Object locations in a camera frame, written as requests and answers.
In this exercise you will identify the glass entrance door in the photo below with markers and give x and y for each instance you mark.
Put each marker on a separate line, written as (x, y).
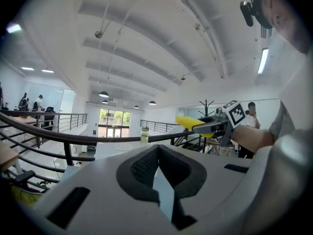
(115, 121)

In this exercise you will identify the black mesh office chair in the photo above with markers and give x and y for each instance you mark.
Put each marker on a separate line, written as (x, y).
(23, 176)

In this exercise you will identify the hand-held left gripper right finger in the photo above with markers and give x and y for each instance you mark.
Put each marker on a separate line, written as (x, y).
(215, 180)

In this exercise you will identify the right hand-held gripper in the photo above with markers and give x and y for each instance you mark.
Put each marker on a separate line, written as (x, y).
(236, 114)

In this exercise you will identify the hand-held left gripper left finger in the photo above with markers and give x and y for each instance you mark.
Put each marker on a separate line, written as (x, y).
(102, 192)

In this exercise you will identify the person's right forearm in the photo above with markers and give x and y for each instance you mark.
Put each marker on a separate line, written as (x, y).
(252, 137)

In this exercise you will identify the person's head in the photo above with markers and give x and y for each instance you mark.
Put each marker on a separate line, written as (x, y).
(281, 13)

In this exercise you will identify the grey t-shirt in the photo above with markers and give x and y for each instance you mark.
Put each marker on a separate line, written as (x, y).
(283, 124)

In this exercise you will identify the dark metal railing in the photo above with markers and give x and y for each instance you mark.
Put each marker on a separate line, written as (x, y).
(80, 140)

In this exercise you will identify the clear green water bottle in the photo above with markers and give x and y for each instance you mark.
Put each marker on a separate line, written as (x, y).
(144, 137)

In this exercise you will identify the long ceiling light panel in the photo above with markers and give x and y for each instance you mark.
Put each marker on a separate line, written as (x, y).
(262, 60)

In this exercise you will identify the distant metal railing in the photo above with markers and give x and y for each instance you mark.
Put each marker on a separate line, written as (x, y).
(156, 124)

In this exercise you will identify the wooden desk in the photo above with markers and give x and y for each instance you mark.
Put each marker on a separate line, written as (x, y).
(7, 157)

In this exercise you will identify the black coat rack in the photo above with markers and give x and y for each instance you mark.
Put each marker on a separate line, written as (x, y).
(206, 106)

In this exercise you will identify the black head camera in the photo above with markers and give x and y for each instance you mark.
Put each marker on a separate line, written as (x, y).
(248, 12)

